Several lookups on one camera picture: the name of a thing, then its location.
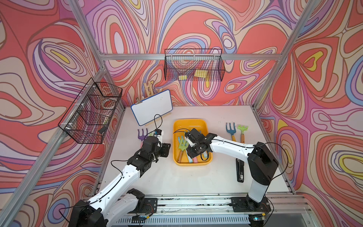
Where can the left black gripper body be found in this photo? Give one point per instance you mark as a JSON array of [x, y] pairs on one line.
[[159, 152]]

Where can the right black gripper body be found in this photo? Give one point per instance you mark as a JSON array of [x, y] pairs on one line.
[[194, 151]]

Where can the purple rake pink handle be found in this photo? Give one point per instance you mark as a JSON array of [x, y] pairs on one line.
[[142, 134]]

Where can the green fork wooden handle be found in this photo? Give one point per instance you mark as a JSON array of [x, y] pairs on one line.
[[183, 145]]

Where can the teal rake yellow handle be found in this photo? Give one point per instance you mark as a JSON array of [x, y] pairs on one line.
[[231, 129]]

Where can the green rake wooden handle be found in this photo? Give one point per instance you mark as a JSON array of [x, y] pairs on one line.
[[243, 129]]

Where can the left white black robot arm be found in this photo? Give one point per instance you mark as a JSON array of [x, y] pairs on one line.
[[116, 200]]

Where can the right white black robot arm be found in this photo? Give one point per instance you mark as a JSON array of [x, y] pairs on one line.
[[261, 162]]

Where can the yellow plastic storage tray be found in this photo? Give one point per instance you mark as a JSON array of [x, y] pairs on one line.
[[180, 128]]

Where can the blue framed whiteboard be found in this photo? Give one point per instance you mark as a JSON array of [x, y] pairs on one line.
[[146, 110]]

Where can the black stapler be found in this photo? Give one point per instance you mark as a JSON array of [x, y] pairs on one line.
[[240, 170]]

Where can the wooden easel stand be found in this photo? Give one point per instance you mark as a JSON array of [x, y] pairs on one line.
[[149, 92]]

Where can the small yellow note in basket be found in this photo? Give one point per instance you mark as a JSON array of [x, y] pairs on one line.
[[183, 77]]

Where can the yellow sponge in basket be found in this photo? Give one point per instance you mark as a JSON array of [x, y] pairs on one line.
[[201, 73]]

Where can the green circuit board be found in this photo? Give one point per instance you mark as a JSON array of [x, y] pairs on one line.
[[139, 219]]

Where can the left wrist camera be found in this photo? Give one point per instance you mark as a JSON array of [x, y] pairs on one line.
[[158, 134]]

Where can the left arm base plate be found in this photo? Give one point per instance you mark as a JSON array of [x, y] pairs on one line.
[[148, 206]]

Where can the black wire basket left wall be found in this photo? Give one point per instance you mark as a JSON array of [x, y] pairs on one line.
[[90, 115]]

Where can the black wire basket wall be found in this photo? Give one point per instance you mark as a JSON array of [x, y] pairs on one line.
[[184, 61], [90, 115]]

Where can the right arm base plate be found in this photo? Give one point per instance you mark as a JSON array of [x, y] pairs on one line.
[[244, 204]]

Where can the black wire basket back wall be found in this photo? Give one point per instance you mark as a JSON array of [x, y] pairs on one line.
[[184, 61]]

